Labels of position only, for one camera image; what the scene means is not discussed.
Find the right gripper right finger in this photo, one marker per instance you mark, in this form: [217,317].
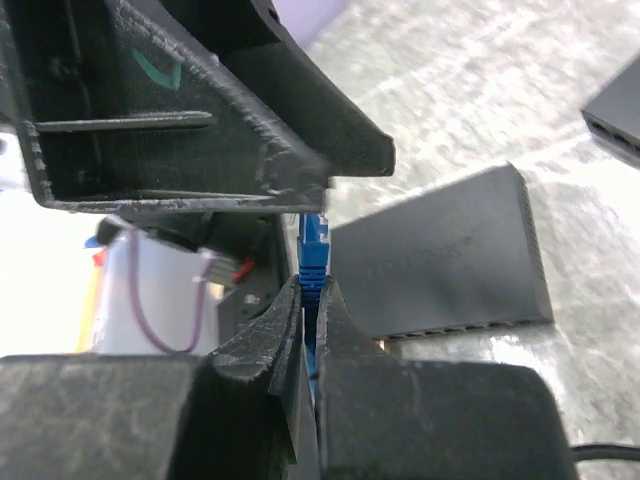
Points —
[380,417]

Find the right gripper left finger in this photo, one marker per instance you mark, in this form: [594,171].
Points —
[231,414]

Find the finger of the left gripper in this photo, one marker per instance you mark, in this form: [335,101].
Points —
[251,42]
[117,108]

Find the black network switch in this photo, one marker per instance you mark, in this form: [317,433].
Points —
[462,256]
[612,114]

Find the black ethernet cable long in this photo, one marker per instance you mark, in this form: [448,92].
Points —
[605,452]

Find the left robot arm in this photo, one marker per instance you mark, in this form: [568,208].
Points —
[133,282]

